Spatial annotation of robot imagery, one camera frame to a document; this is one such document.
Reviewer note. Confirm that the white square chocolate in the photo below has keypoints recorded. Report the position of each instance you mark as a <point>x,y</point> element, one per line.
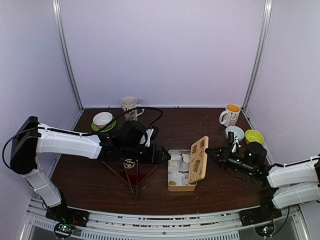
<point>174,164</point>

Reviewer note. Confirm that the front aluminium rail frame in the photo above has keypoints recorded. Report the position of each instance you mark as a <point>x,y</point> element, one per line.
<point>223,225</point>

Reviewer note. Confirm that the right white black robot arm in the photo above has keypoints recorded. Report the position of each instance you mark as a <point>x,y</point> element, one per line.
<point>285,184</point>

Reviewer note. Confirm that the green saucer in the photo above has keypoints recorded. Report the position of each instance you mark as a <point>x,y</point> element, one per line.
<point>104,129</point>

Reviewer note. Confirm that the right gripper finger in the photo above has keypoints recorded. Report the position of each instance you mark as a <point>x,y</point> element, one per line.
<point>214,151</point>
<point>216,158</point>

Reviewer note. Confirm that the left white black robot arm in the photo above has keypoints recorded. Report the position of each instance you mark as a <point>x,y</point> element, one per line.
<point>33,138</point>

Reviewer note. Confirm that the beige illustrated tin lid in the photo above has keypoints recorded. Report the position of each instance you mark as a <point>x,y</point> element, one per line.
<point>198,160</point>

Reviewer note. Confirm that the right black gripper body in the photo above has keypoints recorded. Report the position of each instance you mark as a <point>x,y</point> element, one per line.
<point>239,166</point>

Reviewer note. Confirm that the white mug yellow interior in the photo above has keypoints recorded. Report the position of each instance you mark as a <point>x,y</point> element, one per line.
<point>229,117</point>

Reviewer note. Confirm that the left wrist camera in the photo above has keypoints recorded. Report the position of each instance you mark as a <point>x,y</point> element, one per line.
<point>149,135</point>

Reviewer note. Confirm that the tall floral beige mug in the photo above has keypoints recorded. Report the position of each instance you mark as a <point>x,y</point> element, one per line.
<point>129,103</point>

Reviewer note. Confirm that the left aluminium frame post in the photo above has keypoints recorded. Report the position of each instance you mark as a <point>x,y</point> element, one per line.
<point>65,53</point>

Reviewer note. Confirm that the beige chocolate tin box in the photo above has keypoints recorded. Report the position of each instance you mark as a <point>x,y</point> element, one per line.
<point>187,187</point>

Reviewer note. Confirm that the white teacup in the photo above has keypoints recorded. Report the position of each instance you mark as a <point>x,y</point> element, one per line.
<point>102,119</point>

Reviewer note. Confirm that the right aluminium frame post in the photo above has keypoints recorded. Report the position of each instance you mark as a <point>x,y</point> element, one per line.
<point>264,31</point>

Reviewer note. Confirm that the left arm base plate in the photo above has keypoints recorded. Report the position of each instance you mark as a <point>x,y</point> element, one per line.
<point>69,216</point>

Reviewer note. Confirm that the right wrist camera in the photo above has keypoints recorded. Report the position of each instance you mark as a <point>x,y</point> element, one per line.
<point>233,142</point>

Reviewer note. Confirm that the black tongs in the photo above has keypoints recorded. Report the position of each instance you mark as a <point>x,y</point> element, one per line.
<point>133,181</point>

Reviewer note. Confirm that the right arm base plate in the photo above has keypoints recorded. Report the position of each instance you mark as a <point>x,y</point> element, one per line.
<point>258,215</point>

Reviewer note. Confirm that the pale blue bowl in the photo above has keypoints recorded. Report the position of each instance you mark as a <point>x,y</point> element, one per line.
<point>238,132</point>

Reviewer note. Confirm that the aluminium frame post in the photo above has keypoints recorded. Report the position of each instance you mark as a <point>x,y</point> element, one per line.
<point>65,53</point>
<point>264,31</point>

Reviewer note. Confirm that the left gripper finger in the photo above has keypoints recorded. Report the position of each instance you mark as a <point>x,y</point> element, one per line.
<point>162,153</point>
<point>162,161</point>

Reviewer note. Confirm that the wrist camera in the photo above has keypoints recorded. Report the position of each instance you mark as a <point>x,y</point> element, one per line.
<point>149,135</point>
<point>233,142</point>

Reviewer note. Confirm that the dark red lacquer tray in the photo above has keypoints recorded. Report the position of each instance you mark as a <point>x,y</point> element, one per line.
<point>117,167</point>

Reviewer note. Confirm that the white paper cup liner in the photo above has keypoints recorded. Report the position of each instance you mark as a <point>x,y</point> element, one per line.
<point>185,165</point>
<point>178,177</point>
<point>176,157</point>

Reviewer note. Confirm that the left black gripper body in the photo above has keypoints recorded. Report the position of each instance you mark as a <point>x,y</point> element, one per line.
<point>131,152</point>

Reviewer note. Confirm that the lime green bowl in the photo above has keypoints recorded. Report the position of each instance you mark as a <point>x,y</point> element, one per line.
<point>252,135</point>

